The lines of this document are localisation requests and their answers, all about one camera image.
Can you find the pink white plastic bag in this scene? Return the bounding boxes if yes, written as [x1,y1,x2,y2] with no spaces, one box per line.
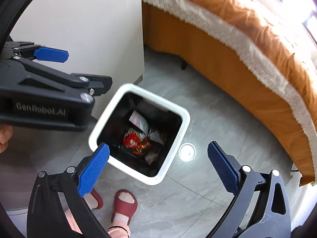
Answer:
[129,110,149,135]

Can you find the white square trash bin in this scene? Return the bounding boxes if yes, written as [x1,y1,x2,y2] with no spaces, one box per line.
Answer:
[88,83,190,185]

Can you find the person's left hand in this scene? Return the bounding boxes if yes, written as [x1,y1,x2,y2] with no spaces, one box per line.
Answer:
[0,125,13,153]

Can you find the red left slipper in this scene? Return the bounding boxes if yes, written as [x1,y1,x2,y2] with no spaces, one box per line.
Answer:
[84,189,103,209]

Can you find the red slipper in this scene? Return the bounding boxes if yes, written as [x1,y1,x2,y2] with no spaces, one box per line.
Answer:
[111,189,138,225]
[84,189,103,209]

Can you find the white bedside cabinet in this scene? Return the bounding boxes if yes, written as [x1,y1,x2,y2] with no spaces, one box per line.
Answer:
[10,0,145,118]

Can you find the red right slipper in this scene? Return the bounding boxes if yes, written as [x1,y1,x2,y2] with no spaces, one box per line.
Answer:
[111,189,138,225]

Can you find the round floor drain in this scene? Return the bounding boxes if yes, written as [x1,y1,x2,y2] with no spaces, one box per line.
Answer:
[178,143,196,162]

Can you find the orange bed cover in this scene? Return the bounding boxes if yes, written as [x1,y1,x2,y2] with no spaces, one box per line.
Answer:
[142,0,316,185]

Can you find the white lace bed skirt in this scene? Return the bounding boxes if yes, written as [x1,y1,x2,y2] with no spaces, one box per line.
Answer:
[141,0,317,166]

